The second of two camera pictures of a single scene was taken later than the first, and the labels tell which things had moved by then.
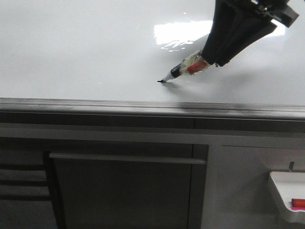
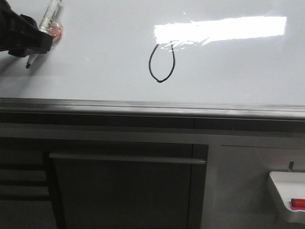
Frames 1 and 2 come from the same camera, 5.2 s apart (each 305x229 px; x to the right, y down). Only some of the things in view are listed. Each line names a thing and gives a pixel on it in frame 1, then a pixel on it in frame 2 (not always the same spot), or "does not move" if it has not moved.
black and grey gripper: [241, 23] -> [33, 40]
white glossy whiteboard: [118, 50] does not move
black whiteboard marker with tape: [195, 63] -> [50, 24]
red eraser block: [298, 202] does not move
